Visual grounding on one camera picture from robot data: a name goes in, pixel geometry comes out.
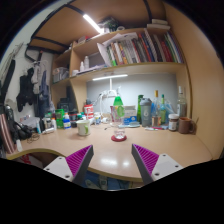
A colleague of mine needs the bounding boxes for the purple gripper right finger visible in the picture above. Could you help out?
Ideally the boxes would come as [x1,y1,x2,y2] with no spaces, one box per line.
[131,144,182,185]

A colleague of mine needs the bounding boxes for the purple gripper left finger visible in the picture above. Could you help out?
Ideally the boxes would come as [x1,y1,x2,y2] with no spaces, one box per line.
[44,145,94,185]

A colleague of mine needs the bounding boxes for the white mug green print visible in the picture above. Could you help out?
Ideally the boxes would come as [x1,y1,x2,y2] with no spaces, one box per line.
[77,120,90,136]

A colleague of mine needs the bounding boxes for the yellow cap clear bottle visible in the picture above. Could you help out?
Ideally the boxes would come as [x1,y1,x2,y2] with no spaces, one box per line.
[152,90,160,127]

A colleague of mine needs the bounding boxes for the red round coaster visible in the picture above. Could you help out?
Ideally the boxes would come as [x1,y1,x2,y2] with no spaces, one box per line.
[111,135,127,142]

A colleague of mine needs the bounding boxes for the clear drinking glass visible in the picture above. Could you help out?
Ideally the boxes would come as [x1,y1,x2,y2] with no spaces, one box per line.
[114,125,125,137]

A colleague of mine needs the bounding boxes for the jar with red lid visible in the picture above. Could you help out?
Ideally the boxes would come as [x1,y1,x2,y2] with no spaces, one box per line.
[168,114,179,131]

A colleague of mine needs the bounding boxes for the brown ceramic mug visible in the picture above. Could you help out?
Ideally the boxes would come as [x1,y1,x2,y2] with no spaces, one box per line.
[178,117,195,134]

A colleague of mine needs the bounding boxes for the green glass bottle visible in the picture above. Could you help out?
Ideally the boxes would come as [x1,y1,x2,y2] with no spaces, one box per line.
[160,94,166,124]

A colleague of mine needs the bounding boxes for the green box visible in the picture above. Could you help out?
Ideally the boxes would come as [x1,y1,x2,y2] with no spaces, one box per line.
[55,109,64,129]

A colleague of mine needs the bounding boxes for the blue tissue box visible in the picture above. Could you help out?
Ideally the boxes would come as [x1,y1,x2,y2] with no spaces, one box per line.
[124,106,137,125]

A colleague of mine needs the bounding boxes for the red white can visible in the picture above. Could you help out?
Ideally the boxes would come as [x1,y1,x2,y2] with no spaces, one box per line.
[84,104,94,119]

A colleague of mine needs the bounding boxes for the grey shaker bottle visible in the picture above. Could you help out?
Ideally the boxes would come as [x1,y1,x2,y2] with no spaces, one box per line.
[140,98,152,127]

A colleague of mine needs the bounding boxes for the clear bottle green cap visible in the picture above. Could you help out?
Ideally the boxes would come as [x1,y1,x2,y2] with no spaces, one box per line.
[111,96,125,126]

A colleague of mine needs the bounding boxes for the clear glass bottle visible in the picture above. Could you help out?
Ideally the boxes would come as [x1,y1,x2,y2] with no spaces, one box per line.
[177,86,187,117]

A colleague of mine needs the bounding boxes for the under-shelf light strip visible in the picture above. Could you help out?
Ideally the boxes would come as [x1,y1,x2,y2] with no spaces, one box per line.
[92,74,128,81]

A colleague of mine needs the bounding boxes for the wooden shelf unit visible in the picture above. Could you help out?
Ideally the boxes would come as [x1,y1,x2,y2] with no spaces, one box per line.
[51,28,191,111]

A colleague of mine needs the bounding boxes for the row of books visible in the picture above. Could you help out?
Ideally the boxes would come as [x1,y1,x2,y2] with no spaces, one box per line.
[97,29,184,67]

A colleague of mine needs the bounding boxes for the stacked books on top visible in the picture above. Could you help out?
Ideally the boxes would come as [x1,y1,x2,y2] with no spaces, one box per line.
[147,19,170,30]

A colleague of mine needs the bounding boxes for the ceiling tube light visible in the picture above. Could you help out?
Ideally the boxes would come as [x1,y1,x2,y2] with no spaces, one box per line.
[83,14,103,34]

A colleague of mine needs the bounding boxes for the hanging clothes on wall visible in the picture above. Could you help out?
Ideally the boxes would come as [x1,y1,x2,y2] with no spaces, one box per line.
[16,60,51,118]

